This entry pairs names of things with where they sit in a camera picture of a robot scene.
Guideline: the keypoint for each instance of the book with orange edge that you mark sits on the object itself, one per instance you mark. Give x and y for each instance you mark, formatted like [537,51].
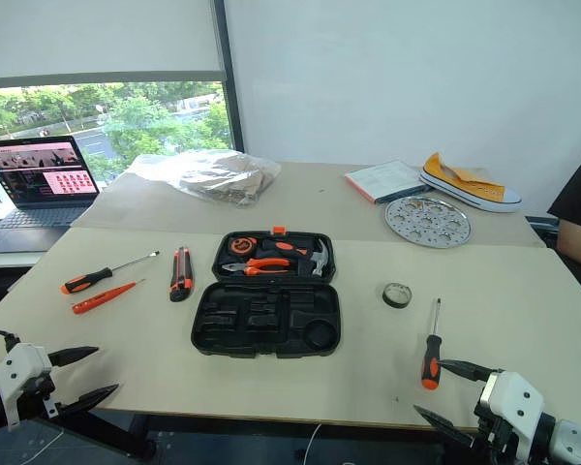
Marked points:
[385,181]

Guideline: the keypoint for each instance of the blade screwdriver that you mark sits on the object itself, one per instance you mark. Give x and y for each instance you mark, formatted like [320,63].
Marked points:
[84,281]

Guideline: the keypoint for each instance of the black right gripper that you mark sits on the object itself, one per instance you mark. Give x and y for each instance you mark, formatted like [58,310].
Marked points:
[496,436]

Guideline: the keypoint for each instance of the yellow canvas shoe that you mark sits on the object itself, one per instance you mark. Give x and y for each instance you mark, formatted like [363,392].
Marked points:
[469,189]

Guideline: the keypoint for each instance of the white roller blind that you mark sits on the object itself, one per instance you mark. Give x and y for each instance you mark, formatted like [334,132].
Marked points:
[97,39]

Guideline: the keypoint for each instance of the orange voltage tester pen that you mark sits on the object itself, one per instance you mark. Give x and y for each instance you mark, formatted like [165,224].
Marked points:
[99,299]

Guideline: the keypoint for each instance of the dark window frame post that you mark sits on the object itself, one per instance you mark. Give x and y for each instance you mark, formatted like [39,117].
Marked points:
[230,72]

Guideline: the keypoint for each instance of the black tool case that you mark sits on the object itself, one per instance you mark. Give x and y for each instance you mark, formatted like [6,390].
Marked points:
[266,319]

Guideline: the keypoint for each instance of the open laptop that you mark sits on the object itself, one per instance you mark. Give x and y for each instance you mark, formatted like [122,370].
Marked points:
[39,167]

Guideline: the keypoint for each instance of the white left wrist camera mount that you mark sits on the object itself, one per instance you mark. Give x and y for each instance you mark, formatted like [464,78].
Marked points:
[19,365]

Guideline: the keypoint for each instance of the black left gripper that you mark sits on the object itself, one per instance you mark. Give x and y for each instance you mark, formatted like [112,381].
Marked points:
[48,393]

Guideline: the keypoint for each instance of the small claw hammer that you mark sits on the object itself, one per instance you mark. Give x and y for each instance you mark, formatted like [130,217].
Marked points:
[290,252]

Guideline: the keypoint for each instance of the black electrical tape roll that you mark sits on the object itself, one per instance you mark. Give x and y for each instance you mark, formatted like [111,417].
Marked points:
[389,301]

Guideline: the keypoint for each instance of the black orange utility knife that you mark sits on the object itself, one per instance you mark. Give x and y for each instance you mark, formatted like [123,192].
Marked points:
[181,276]

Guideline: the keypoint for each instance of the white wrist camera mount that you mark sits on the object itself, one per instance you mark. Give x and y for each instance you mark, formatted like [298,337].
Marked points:
[513,394]
[19,365]

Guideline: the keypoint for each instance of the orange black tape measure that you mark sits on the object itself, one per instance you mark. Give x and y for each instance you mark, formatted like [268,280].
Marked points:
[242,244]

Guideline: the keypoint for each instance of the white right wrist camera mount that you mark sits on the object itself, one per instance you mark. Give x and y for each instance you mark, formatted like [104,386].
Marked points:
[513,394]

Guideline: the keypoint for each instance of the round perforated metal plate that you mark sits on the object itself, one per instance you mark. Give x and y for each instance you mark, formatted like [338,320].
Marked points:
[428,222]

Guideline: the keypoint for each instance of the clear plastic bag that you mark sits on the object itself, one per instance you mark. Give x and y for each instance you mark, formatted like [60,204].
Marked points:
[213,176]

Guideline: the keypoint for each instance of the person in black shirt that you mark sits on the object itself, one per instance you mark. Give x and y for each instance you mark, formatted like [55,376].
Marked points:
[578,194]

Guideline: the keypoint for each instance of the cross tip screwdriver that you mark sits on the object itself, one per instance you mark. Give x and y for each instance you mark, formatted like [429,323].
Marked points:
[432,361]

